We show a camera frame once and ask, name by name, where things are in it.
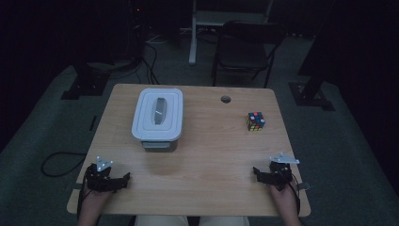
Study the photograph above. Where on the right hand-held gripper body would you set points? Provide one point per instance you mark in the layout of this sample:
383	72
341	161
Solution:
280	174

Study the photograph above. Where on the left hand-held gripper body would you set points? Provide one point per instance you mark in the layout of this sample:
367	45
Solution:
97	180

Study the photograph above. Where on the transparent grey storage box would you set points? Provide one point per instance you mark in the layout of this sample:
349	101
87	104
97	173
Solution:
158	146

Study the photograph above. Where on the multicoloured puzzle cube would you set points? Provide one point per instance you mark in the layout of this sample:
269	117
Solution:
255	121

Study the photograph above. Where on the white storage box lid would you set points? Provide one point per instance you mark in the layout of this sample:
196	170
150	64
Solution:
147	122

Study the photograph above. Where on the person's left hand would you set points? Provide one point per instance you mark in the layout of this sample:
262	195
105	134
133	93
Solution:
92	202

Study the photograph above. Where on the person's right hand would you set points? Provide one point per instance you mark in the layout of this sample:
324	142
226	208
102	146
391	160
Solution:
287	201

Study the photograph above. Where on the grey tape strip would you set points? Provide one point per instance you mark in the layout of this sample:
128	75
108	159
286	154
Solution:
302	186
73	187

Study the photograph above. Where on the black stand with square base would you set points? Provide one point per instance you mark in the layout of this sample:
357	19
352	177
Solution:
310	94
84	86

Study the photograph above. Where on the grey round stand base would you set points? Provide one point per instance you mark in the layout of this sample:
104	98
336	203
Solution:
109	65

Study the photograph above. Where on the black folding chair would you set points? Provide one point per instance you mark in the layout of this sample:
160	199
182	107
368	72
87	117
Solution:
241	50

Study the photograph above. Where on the dark equipment tower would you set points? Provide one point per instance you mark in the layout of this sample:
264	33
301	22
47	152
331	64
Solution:
136	31

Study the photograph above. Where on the white metal desk frame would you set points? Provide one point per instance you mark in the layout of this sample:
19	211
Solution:
193	37

